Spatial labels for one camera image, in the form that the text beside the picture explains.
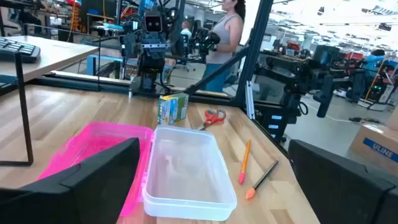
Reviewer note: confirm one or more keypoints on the black pencil orange eraser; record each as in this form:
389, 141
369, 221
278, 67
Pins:
262, 179

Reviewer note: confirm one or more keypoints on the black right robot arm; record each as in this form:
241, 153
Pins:
151, 65

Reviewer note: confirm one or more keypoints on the background black robot arm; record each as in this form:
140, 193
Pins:
208, 40
308, 74

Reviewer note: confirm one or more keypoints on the wooden shelf riser black legs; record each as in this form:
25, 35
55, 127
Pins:
56, 53

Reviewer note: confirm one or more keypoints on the pink and clear pencil case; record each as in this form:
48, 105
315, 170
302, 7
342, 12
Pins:
186, 174

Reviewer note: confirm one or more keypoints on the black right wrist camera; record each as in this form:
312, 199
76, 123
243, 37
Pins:
153, 23

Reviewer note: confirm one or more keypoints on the person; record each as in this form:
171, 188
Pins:
186, 31
373, 63
225, 34

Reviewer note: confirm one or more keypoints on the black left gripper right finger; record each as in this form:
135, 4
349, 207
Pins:
345, 196

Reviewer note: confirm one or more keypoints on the silver frame bracket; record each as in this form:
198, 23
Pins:
249, 99

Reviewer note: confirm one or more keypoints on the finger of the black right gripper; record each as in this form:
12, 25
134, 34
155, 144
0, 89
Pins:
180, 45
129, 45

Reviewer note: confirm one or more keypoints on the black aluminium rig frame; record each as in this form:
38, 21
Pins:
254, 46

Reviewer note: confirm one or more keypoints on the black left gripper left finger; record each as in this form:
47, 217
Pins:
77, 199

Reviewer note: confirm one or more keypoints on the black desk calculator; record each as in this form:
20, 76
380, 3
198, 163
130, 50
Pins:
18, 49

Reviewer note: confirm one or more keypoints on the brown Uline cardboard box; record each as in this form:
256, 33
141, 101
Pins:
373, 146

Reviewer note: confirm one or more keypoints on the orange pencil pink eraser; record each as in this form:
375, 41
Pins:
245, 160

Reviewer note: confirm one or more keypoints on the black controller box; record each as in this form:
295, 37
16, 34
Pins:
270, 127

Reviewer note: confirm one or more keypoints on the yellow green crayon box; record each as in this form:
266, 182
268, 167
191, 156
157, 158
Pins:
172, 109

